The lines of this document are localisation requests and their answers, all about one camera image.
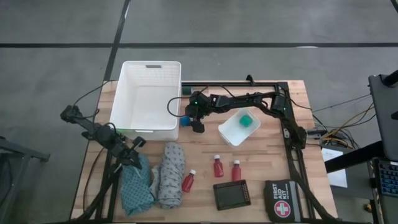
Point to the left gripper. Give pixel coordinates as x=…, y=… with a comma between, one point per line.
x=119, y=146

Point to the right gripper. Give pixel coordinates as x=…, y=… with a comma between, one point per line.
x=199, y=105

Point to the blue cube block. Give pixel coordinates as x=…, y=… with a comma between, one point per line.
x=184, y=122

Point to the teal patterned cloth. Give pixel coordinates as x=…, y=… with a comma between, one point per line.
x=135, y=189

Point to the grey patterned cloth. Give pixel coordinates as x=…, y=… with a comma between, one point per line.
x=171, y=177

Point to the green bandage roll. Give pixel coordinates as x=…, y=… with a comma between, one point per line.
x=245, y=121

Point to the red bottle white cap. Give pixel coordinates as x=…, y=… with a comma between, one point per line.
x=187, y=183
x=236, y=172
x=218, y=169

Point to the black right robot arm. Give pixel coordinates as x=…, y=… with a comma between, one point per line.
x=242, y=101

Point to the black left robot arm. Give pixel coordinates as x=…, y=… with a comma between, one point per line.
x=102, y=135

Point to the large white perforated basket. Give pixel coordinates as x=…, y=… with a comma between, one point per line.
x=155, y=105

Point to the small white plastic bin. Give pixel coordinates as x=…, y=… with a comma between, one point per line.
x=233, y=133

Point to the black slotted plastic basket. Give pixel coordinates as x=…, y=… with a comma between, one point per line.
x=231, y=196

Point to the black first aid kit pouch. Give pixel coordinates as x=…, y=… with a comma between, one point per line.
x=281, y=199

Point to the black power adapter box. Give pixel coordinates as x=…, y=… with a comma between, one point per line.
x=315, y=133

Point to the white paper sheet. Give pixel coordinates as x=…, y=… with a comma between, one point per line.
x=337, y=179

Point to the black desk bar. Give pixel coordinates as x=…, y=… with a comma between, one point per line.
x=354, y=157

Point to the grey laptop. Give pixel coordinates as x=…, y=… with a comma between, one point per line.
x=385, y=118

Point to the black keyboard blue keys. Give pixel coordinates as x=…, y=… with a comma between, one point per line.
x=388, y=177

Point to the grey metal cart frame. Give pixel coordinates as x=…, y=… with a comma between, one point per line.
x=18, y=152

